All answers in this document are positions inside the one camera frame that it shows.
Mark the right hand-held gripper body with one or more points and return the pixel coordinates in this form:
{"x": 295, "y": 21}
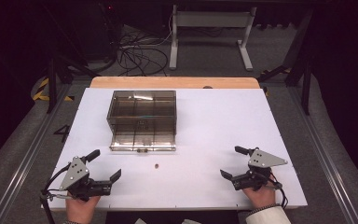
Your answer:
{"x": 258, "y": 169}

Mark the black equipment case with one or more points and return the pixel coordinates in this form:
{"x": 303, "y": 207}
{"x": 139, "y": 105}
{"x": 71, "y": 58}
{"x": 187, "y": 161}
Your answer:
{"x": 104, "y": 28}

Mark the person's right hand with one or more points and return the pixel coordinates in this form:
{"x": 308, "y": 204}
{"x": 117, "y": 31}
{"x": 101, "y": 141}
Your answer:
{"x": 261, "y": 195}

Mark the yellow black hazard tape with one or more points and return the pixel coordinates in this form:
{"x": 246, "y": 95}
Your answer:
{"x": 42, "y": 90}

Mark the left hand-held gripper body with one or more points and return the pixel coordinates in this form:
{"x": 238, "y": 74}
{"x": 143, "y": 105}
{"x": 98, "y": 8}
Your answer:
{"x": 74, "y": 174}

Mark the small brown round object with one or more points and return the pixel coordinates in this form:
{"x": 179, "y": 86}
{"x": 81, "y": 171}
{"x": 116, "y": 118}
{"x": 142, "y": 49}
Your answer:
{"x": 157, "y": 166}

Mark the smoky transparent compartment box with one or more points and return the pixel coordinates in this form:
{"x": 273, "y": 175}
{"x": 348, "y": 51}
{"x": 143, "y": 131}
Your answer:
{"x": 143, "y": 119}

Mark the person's dark clothing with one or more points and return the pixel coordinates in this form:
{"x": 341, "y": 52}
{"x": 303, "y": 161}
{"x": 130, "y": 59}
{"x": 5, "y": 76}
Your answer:
{"x": 171, "y": 217}

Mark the white metal stand frame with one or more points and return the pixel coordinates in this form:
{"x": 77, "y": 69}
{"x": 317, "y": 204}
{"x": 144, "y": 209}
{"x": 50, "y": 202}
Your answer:
{"x": 211, "y": 19}

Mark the white table cover board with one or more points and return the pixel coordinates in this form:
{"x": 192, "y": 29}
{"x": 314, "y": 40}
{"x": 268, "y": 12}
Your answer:
{"x": 205, "y": 130}

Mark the wooden table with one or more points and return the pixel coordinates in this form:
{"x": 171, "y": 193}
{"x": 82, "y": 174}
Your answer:
{"x": 167, "y": 82}

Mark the black tripod stand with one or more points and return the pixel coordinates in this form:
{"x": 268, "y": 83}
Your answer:
{"x": 304, "y": 71}
{"x": 53, "y": 81}

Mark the person's left hand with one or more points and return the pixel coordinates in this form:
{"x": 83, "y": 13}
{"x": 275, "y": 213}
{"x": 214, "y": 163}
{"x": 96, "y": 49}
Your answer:
{"x": 81, "y": 209}

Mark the aluminium floor rail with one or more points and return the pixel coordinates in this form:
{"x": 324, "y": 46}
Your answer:
{"x": 326, "y": 161}
{"x": 21, "y": 168}

